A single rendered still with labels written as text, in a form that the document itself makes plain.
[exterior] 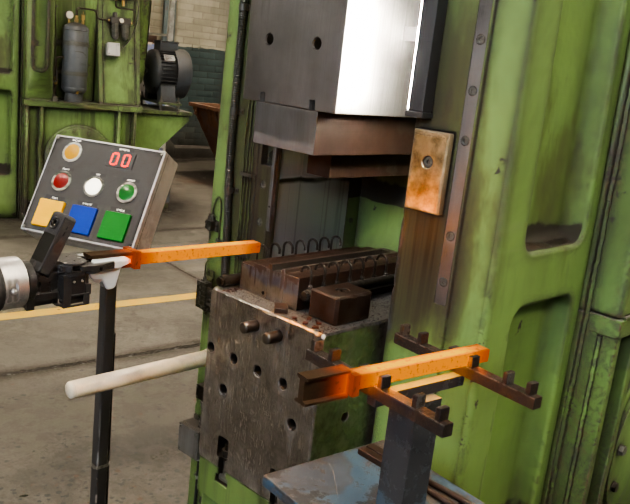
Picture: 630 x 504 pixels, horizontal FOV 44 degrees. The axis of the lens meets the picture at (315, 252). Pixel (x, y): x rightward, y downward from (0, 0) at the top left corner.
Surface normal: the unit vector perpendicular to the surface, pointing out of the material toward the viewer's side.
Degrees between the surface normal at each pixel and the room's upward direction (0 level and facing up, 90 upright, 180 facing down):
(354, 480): 0
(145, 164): 60
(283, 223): 90
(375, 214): 90
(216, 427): 90
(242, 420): 90
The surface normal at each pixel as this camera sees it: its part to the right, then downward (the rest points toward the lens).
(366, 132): 0.71, 0.24
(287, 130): -0.70, 0.09
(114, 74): 0.52, 0.07
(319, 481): 0.11, -0.97
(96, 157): -0.23, -0.32
